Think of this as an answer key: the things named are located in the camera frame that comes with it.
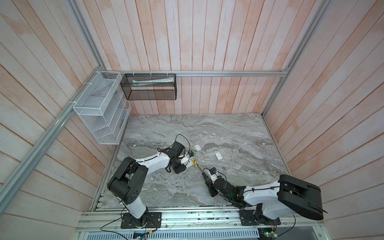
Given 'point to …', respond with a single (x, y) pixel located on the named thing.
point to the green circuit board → (140, 236)
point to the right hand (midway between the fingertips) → (207, 181)
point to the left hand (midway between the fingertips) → (180, 168)
